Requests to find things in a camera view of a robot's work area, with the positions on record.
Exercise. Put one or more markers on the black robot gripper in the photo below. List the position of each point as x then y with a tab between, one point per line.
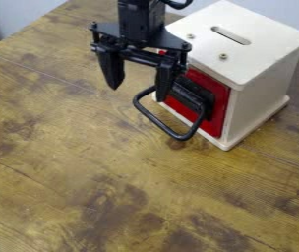
138	38

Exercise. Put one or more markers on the red wooden drawer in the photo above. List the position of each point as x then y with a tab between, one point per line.
200	99

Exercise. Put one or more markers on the white wooden cabinet box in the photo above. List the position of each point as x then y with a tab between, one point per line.
249	52

